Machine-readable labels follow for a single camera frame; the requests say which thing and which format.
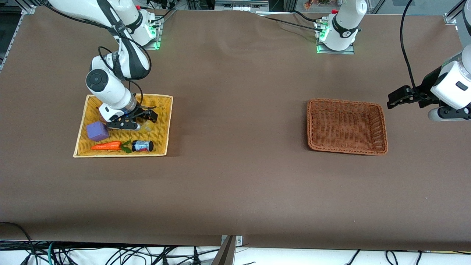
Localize yellow wicker basket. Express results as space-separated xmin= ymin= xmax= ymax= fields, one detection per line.
xmin=73 ymin=93 xmax=173 ymax=158

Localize small black jar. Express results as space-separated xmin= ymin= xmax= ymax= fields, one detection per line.
xmin=131 ymin=140 xmax=154 ymax=153

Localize purple cube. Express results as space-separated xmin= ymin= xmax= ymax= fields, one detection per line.
xmin=86 ymin=121 xmax=110 ymax=142

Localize orange toy carrot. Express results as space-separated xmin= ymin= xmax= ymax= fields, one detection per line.
xmin=90 ymin=139 xmax=133 ymax=154

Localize brown wicker basket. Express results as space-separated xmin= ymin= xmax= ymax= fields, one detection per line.
xmin=307 ymin=98 xmax=389 ymax=156

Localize grey metal equipment box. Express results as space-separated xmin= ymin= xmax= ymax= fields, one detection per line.
xmin=215 ymin=0 xmax=269 ymax=11

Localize dark metal profile bar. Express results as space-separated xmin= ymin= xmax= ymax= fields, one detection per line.
xmin=212 ymin=236 xmax=237 ymax=265

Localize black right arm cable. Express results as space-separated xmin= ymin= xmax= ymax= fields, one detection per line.
xmin=96 ymin=22 xmax=152 ymax=108

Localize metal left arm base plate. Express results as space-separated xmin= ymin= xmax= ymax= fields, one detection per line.
xmin=316 ymin=20 xmax=355 ymax=55

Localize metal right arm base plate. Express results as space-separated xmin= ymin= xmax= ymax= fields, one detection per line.
xmin=144 ymin=17 xmax=163 ymax=50

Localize black right base cables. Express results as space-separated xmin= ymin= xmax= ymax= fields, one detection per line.
xmin=147 ymin=0 xmax=177 ymax=23

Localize short black base cable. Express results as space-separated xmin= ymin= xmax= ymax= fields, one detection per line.
xmin=293 ymin=10 xmax=322 ymax=23

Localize long black base cable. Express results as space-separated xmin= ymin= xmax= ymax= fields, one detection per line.
xmin=258 ymin=15 xmax=324 ymax=33

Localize aluminium side rail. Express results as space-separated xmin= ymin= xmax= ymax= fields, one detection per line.
xmin=0 ymin=15 xmax=23 ymax=71

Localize tangled black cable bundle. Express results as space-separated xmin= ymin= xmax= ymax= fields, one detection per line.
xmin=0 ymin=241 xmax=221 ymax=265

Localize black curved floor cable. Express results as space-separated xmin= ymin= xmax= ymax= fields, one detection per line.
xmin=0 ymin=222 xmax=35 ymax=265

